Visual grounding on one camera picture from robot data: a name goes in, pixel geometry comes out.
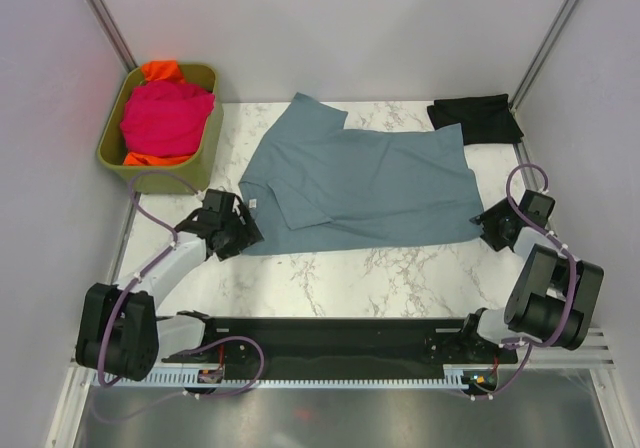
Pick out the white slotted cable duct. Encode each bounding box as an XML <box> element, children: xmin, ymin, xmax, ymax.
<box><xmin>92</xmin><ymin>362</ymin><xmax>512</xmax><ymax>400</ymax></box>

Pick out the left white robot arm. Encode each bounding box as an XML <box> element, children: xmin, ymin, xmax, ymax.
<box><xmin>75</xmin><ymin>205</ymin><xmax>263</xmax><ymax>388</ymax></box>

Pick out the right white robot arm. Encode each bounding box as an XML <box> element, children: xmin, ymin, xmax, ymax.
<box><xmin>457</xmin><ymin>199</ymin><xmax>604</xmax><ymax>362</ymax></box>

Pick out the aluminium frame post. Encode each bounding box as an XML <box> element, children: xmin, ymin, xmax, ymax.
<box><xmin>85</xmin><ymin>0</ymin><xmax>138</xmax><ymax>72</ymax></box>
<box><xmin>506</xmin><ymin>0</ymin><xmax>601</xmax><ymax>114</ymax></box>

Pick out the aluminium extrusion rail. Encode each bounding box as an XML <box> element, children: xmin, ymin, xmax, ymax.
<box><xmin>69</xmin><ymin>323</ymin><xmax>619</xmax><ymax>369</ymax></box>

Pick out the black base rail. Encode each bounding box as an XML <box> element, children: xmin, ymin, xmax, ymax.
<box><xmin>169</xmin><ymin>318</ymin><xmax>517</xmax><ymax>379</ymax></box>

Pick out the blue-grey t-shirt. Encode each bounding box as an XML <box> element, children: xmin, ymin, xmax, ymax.
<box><xmin>239</xmin><ymin>93</ymin><xmax>483</xmax><ymax>256</ymax></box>

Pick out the magenta t-shirt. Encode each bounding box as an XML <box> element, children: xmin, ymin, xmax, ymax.
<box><xmin>120</xmin><ymin>81</ymin><xmax>215</xmax><ymax>166</ymax></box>

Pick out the folded black t-shirt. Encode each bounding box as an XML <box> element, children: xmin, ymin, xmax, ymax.
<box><xmin>427</xmin><ymin>94</ymin><xmax>523</xmax><ymax>146</ymax></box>

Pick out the right aluminium frame post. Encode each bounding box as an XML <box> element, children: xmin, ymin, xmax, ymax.
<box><xmin>506</xmin><ymin>0</ymin><xmax>601</xmax><ymax>114</ymax></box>

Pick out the left aluminium frame post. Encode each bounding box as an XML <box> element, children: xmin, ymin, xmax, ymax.
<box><xmin>85</xmin><ymin>0</ymin><xmax>138</xmax><ymax>72</ymax></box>

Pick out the orange t-shirt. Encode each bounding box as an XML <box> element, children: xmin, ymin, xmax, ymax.
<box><xmin>121</xmin><ymin>59</ymin><xmax>194</xmax><ymax>168</ymax></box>

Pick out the olive green plastic bin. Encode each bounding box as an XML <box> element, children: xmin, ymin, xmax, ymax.
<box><xmin>97</xmin><ymin>61</ymin><xmax>224</xmax><ymax>194</ymax></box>

